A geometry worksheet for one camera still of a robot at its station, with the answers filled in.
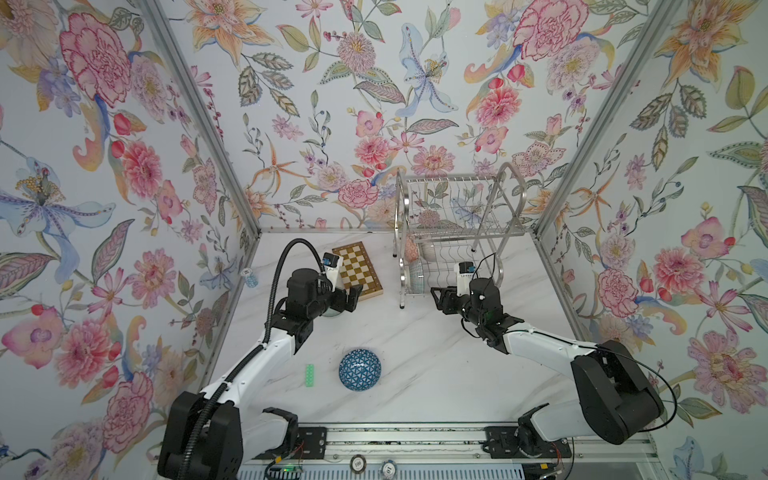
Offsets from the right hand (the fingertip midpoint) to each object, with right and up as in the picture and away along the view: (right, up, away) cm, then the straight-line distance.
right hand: (438, 287), depth 89 cm
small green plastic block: (-37, -24, -5) cm, 45 cm away
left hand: (-25, +2, -7) cm, 26 cm away
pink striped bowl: (-2, +11, +11) cm, 15 cm away
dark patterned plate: (-6, +3, +5) cm, 9 cm away
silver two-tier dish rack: (+7, +24, +35) cm, 43 cm away
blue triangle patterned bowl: (-23, -23, -4) cm, 33 cm away
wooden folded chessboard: (-26, +5, +17) cm, 31 cm away
